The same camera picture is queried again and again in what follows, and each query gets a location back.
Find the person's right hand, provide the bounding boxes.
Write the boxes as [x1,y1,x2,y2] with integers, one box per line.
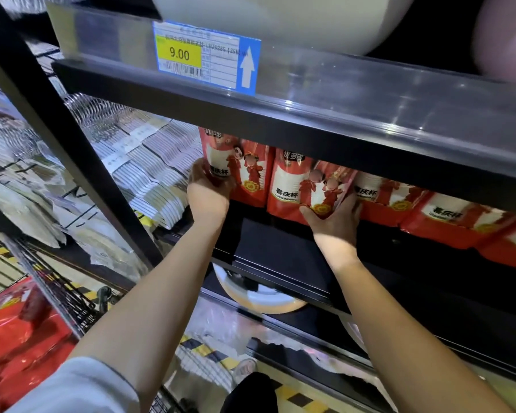
[299,193,363,268]

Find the person's left hand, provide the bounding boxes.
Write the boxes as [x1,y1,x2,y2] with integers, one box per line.
[187,158,235,227]

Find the red printed cup packet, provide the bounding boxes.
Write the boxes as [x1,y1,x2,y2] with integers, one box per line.
[267,147,358,225]
[401,191,516,250]
[199,126,277,208]
[477,218,516,272]
[354,171,427,227]

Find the person's right forearm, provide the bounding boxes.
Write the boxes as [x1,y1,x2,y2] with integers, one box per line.
[322,254,516,413]

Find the person's left forearm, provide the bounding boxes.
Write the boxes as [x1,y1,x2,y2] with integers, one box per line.
[68,221,228,413]

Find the row of clear cutlery packets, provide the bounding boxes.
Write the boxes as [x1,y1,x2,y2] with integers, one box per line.
[64,92,205,231]

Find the black metal shelf rack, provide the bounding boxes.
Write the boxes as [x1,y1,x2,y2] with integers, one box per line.
[0,0,516,413]

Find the stack of white paper plates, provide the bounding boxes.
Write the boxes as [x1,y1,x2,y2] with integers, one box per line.
[212,261,309,315]

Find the blue and yellow price tag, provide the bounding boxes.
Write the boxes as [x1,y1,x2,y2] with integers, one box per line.
[152,20,262,97]

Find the person's shoe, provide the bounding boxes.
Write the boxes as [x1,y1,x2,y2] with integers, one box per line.
[231,358,259,387]

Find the white round plate pack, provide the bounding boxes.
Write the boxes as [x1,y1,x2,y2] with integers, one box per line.
[148,0,419,57]

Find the person's black trouser leg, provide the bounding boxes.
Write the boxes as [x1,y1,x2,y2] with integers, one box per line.
[220,371,281,413]

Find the pile of white plastic packets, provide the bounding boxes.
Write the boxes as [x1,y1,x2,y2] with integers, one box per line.
[0,38,149,282]

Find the person's white sleeve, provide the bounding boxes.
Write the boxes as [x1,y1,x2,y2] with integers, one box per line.
[6,356,141,413]

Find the red shiny bags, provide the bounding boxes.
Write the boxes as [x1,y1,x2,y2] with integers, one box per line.
[0,276,79,413]

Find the pink round pack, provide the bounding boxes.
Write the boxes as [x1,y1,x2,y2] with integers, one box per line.
[472,0,516,85]

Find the clear plastic shelf rail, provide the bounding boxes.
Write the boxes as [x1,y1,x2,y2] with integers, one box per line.
[46,2,516,169]

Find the black wire cart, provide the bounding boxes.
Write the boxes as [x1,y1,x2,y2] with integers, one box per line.
[6,234,114,340]

